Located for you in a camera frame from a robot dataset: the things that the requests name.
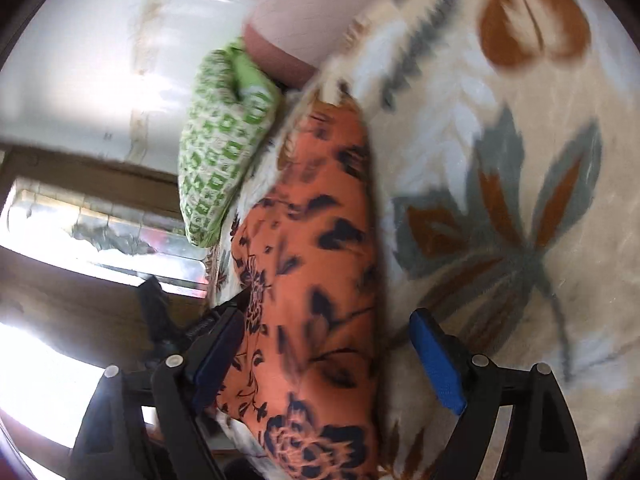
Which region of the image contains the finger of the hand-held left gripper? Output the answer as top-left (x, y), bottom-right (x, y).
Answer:
top-left (138, 275), bottom-right (182, 363)
top-left (184, 289), bottom-right (251, 343)

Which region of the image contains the orange floral garment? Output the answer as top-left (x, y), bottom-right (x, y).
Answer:
top-left (202, 95), bottom-right (388, 480)

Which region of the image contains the pink striped pillow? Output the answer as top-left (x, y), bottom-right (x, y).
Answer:
top-left (242, 0), bottom-right (426, 86)

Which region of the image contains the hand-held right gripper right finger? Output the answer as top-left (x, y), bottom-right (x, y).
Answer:
top-left (410, 308), bottom-right (589, 480)

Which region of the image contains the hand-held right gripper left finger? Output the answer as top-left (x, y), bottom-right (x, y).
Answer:
top-left (67, 309), bottom-right (247, 480)

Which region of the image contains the green patterned pillow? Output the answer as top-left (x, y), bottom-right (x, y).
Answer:
top-left (177, 42), bottom-right (283, 248)

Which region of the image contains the cream leaf printed blanket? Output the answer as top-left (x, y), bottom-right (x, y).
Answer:
top-left (215, 0), bottom-right (640, 480)

